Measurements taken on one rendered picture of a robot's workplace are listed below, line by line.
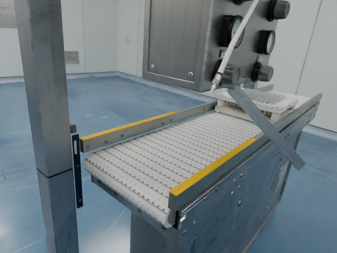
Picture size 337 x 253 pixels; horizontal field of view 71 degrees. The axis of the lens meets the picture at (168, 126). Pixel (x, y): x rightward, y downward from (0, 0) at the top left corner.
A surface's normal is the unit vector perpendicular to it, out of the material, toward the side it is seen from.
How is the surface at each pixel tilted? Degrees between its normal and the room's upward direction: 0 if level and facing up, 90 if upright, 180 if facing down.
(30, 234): 0
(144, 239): 90
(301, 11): 90
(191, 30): 90
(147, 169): 0
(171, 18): 90
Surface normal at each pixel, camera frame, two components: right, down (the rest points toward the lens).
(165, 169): 0.08, -0.93
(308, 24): -0.71, 0.20
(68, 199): 0.76, 0.29
